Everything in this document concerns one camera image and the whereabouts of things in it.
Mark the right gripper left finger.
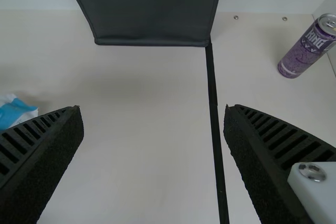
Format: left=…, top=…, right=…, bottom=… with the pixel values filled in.
left=0, top=105, right=85, bottom=224

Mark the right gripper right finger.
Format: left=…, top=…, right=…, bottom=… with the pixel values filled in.
left=222, top=103, right=336, bottom=224

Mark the blue and white wet wipes pack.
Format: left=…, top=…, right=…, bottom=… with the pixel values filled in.
left=0, top=92, right=39, bottom=132

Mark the black strip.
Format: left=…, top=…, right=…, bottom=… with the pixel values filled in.
left=204, top=39, right=230, bottom=224

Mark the purple can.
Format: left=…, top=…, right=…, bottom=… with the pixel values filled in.
left=277, top=13, right=336, bottom=79

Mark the dark grey bag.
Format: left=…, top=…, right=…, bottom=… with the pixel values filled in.
left=59, top=0, right=226, bottom=47

